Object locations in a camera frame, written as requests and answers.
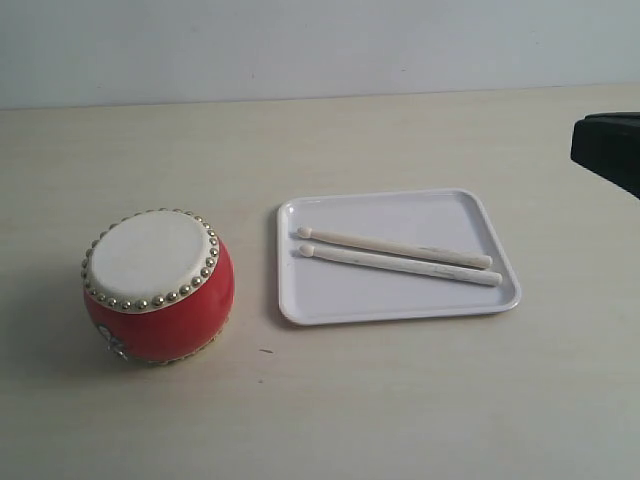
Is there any white wooden drumstick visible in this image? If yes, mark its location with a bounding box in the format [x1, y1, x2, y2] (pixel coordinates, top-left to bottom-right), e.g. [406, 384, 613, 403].
[296, 227, 493, 270]

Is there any wooden drumstick with red marks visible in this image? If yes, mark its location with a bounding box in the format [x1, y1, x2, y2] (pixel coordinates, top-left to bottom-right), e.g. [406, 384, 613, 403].
[298, 243, 503, 287]

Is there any red drum with brass studs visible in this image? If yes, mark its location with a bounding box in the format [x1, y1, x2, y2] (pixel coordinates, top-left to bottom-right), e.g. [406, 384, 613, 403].
[81, 208, 235, 365]

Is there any white rectangular plastic tray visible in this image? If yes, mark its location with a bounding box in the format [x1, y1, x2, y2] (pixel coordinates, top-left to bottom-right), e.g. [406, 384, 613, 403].
[277, 188, 522, 326]

